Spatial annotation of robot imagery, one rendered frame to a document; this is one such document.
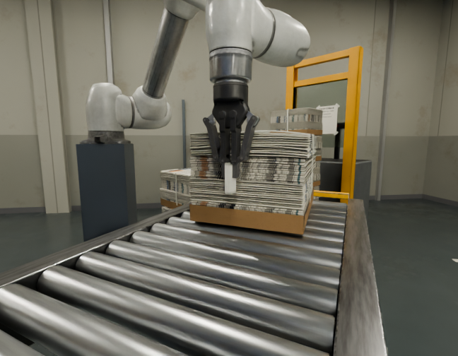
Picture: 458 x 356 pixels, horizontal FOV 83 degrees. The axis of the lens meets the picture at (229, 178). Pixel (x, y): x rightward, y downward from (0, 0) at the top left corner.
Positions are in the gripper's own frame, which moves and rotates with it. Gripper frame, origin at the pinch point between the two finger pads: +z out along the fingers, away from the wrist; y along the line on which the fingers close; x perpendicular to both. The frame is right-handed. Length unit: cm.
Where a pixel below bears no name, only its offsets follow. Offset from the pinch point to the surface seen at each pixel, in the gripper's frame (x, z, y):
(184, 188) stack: -68, 19, 61
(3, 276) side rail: 32.7, 13.0, 24.3
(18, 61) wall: -155, -114, 384
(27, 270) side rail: 30.0, 13.0, 22.9
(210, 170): -3.6, -1.0, 7.2
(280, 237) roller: -3.7, 13.4, -10.7
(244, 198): -4.4, 5.5, -1.8
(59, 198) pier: -169, 72, 346
